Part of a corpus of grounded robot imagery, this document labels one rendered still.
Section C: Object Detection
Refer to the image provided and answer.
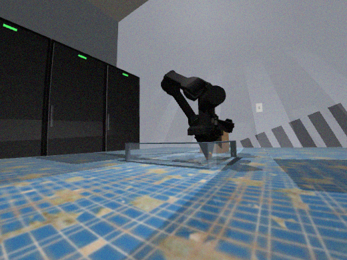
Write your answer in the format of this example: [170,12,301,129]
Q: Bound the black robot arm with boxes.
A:
[161,70,235,133]

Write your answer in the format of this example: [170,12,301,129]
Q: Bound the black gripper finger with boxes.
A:
[210,136,219,142]
[194,136,214,142]

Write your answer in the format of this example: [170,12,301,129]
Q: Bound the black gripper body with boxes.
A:
[188,110,224,137]

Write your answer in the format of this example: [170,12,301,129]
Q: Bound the low clear corner walls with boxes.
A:
[126,142,236,168]

